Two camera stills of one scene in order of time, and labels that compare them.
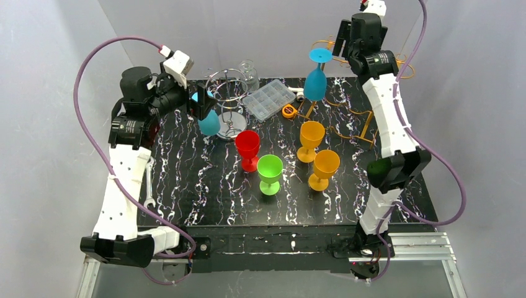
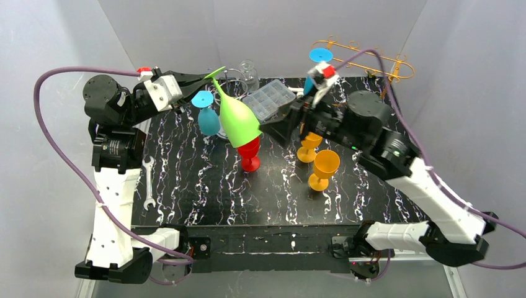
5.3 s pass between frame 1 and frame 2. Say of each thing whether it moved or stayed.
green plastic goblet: moved
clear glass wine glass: stayed
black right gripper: moved
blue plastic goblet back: stayed
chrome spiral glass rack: stayed
